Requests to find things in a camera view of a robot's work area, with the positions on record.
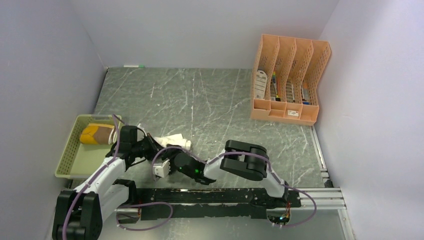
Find yellow brown bear towel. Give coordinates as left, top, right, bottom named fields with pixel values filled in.
left=79, top=123, right=117, bottom=145

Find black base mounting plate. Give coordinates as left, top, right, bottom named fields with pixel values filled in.
left=128, top=187, right=301, bottom=221

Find white green marker pen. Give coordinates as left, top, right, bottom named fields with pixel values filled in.
left=123, top=64, right=145, bottom=68

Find orange file organizer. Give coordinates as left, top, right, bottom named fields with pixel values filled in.
left=250, top=34, right=331, bottom=126

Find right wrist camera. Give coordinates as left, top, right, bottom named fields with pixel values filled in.
left=152, top=159, right=171, bottom=179

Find white towel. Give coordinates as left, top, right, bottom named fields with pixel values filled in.
left=153, top=133, right=191, bottom=151

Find white tag in organizer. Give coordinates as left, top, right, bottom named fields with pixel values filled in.
left=254, top=69, right=268, bottom=99

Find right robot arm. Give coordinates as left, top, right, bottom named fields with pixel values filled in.
left=170, top=140, right=289, bottom=207

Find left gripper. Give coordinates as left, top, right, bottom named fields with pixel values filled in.
left=131, top=133, right=167, bottom=161

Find aluminium frame rails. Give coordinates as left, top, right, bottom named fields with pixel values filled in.
left=103, top=145, right=347, bottom=231

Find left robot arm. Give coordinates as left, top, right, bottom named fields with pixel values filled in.
left=52, top=125, right=162, bottom=240

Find small white box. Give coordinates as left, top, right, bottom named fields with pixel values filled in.
left=286, top=109, right=300, bottom=118

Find green plastic basket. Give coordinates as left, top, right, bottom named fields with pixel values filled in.
left=54, top=114, right=114, bottom=179

